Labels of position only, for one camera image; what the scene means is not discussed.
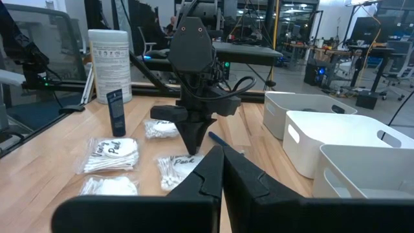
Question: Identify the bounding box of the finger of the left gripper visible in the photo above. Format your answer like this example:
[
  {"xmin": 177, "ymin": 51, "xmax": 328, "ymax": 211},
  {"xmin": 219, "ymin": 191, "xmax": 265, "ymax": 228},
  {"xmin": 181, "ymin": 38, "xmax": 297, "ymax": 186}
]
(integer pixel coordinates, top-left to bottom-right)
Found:
[
  {"xmin": 176, "ymin": 120, "xmax": 196, "ymax": 155},
  {"xmin": 193, "ymin": 118, "xmax": 217, "ymax": 155}
]

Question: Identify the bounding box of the person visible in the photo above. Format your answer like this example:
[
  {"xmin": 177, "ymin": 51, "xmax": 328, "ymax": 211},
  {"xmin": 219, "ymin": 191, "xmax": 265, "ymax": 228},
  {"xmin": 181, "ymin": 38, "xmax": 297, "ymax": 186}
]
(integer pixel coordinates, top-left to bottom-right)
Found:
[{"xmin": 166, "ymin": 15, "xmax": 179, "ymax": 36}]

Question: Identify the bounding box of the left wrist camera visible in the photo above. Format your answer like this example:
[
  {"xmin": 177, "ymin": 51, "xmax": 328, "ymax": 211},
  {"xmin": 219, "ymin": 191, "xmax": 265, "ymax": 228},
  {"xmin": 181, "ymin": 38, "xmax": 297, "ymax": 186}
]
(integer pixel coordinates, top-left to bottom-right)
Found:
[{"xmin": 167, "ymin": 16, "xmax": 213, "ymax": 72}]

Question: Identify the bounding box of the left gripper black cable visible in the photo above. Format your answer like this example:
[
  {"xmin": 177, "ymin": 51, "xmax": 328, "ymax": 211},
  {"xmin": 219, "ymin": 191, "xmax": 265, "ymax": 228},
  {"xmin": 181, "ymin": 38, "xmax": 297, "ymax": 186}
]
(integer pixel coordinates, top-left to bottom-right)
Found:
[{"xmin": 186, "ymin": 76, "xmax": 257, "ymax": 102}]

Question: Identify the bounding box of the grey plastic storage bin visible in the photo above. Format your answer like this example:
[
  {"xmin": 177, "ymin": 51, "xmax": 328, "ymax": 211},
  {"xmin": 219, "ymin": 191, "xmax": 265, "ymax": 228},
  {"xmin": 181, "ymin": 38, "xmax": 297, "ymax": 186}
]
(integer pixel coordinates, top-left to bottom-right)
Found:
[
  {"xmin": 312, "ymin": 144, "xmax": 414, "ymax": 200},
  {"xmin": 262, "ymin": 91, "xmax": 358, "ymax": 140}
]

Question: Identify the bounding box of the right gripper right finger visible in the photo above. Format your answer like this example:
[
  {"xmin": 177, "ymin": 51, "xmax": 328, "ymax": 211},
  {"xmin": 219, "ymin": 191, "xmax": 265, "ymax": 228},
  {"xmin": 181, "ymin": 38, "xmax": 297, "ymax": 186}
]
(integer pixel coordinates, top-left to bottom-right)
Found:
[{"xmin": 223, "ymin": 146, "xmax": 303, "ymax": 233}]

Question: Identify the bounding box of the clear plastic cup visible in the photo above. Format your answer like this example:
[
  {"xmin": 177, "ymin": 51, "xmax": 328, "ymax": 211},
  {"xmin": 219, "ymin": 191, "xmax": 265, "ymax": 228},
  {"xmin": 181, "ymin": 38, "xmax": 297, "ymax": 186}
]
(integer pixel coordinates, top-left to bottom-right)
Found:
[{"xmin": 87, "ymin": 28, "xmax": 133, "ymax": 105}]

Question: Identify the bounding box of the grey office chair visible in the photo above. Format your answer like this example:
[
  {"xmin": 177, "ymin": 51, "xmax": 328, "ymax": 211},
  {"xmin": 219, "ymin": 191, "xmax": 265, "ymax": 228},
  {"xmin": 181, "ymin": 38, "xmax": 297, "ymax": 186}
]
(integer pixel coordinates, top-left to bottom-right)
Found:
[{"xmin": 380, "ymin": 40, "xmax": 414, "ymax": 101}]

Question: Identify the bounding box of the yellow vertical pole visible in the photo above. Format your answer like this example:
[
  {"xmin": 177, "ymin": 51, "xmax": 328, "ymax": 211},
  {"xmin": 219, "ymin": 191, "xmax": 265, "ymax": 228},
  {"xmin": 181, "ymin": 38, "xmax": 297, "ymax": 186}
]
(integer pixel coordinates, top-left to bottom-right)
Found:
[{"xmin": 270, "ymin": 0, "xmax": 281, "ymax": 88}]

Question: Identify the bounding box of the black computer tower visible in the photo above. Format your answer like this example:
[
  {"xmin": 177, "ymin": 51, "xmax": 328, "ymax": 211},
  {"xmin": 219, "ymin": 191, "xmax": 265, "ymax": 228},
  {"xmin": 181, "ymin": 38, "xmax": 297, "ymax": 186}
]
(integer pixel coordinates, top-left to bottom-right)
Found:
[{"xmin": 303, "ymin": 63, "xmax": 327, "ymax": 87}]

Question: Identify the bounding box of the black monitor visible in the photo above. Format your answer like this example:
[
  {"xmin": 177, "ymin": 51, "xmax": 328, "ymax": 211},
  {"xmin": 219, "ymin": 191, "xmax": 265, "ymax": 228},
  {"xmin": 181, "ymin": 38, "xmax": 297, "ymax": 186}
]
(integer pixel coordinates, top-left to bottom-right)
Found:
[{"xmin": 351, "ymin": 16, "xmax": 382, "ymax": 45}]

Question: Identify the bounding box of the silver aluminium bar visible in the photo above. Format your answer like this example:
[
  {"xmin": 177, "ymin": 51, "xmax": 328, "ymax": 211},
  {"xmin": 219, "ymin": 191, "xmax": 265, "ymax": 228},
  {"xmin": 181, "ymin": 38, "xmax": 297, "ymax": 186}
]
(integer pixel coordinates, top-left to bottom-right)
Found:
[{"xmin": 80, "ymin": 63, "xmax": 97, "ymax": 105}]

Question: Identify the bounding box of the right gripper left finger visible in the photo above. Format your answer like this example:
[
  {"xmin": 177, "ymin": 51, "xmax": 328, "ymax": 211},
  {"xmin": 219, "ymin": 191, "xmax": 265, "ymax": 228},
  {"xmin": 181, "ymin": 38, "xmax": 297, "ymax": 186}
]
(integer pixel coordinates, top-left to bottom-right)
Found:
[{"xmin": 166, "ymin": 145, "xmax": 224, "ymax": 199}]

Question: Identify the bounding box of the blue disposable razor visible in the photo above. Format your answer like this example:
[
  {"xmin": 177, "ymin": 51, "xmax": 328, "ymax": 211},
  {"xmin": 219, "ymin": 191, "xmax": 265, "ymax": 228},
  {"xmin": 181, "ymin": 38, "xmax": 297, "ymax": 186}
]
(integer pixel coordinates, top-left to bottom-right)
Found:
[{"xmin": 208, "ymin": 131, "xmax": 246, "ymax": 155}]

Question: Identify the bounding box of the white plastic storage bin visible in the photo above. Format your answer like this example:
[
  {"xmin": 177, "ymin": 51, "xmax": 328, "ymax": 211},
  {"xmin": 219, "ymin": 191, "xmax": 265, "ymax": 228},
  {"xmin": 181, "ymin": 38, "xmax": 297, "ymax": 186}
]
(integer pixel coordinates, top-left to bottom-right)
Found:
[{"xmin": 282, "ymin": 110, "xmax": 414, "ymax": 179}]

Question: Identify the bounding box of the grey monitor laptop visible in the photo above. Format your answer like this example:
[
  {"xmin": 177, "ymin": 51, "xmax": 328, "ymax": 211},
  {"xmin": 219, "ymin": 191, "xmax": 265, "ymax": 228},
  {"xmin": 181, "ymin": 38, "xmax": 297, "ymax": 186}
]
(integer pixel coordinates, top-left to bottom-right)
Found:
[{"xmin": 138, "ymin": 41, "xmax": 285, "ymax": 94}]

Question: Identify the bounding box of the black floor box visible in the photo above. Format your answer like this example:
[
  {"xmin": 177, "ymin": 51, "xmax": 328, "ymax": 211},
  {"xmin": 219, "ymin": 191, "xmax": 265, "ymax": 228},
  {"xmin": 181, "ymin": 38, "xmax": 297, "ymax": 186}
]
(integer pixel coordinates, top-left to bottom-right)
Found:
[{"xmin": 354, "ymin": 90, "xmax": 378, "ymax": 110}]

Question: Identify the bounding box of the clear vanity pack bag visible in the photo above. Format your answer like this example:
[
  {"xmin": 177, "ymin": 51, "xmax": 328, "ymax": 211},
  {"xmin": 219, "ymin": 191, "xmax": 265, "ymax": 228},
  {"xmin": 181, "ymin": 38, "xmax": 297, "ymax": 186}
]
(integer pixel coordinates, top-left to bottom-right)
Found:
[
  {"xmin": 157, "ymin": 153, "xmax": 206, "ymax": 192},
  {"xmin": 144, "ymin": 118, "xmax": 180, "ymax": 140},
  {"xmin": 79, "ymin": 174, "xmax": 140, "ymax": 197},
  {"xmin": 76, "ymin": 137, "xmax": 140, "ymax": 175}
]

